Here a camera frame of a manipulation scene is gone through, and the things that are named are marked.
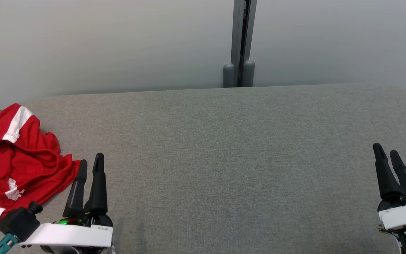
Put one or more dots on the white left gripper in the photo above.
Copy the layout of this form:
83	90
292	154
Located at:
76	234

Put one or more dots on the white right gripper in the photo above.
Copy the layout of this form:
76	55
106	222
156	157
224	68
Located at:
405	214

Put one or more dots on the red white basketball jersey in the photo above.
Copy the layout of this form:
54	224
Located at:
44	176

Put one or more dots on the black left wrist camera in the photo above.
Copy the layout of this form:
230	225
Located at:
18	222

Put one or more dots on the teal left camera connector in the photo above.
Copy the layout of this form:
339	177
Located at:
4	243

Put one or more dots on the grey double partition post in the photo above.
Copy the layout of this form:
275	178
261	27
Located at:
240	42

